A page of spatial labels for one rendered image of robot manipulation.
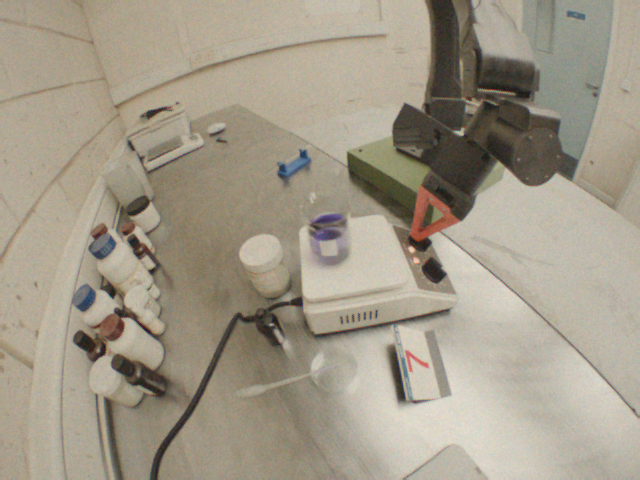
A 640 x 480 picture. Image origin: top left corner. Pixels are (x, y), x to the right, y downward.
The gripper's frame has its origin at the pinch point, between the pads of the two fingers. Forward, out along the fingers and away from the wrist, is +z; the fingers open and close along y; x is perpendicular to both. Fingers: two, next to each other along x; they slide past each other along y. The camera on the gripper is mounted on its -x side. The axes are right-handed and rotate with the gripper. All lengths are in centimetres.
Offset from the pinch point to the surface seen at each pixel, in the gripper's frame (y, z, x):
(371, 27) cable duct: -145, -45, -107
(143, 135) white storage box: -8, 41, -115
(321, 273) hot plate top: 13.8, 5.0, -5.3
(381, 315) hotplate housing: 10.8, 6.5, 3.1
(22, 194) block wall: 43, 17, -54
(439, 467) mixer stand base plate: 21.8, 7.2, 18.8
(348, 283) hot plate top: 13.5, 3.6, -2.2
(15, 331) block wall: 49, 21, -28
